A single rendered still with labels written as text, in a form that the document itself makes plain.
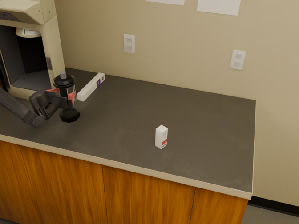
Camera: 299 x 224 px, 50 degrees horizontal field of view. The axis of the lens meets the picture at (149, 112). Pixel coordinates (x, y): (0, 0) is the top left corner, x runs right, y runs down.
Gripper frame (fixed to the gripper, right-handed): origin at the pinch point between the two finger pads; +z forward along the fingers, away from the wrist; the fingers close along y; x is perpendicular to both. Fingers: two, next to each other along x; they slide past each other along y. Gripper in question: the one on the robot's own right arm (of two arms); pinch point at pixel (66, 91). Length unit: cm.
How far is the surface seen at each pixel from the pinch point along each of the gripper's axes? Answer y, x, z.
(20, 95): 34.2, 14.3, 6.7
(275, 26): -93, -28, 51
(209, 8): -59, -33, 50
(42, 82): 24.1, 8.3, 14.6
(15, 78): 38.4, 6.0, 11.1
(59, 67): 10.0, -4.7, 13.2
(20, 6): 15.1, -41.1, -1.0
